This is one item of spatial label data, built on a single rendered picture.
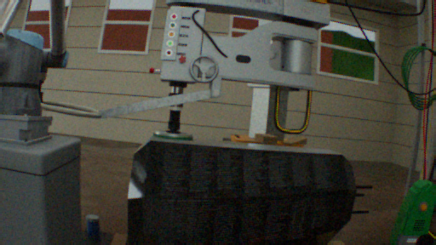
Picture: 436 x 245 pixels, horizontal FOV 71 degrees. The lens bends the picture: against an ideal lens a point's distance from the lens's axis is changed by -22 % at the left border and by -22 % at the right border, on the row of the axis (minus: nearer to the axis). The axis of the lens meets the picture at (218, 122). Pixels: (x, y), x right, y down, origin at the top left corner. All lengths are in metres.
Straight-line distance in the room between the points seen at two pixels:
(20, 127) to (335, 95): 8.05
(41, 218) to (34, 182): 0.10
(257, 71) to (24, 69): 1.35
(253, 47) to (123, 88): 6.30
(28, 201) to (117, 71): 7.35
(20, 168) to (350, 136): 8.34
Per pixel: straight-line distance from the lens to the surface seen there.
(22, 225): 1.06
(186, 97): 2.05
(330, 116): 8.67
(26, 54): 1.16
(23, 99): 1.14
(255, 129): 2.83
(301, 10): 2.19
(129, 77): 8.20
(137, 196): 1.74
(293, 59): 2.16
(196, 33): 2.04
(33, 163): 0.98
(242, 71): 2.06
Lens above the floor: 1.02
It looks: 3 degrees down
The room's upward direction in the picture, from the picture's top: 6 degrees clockwise
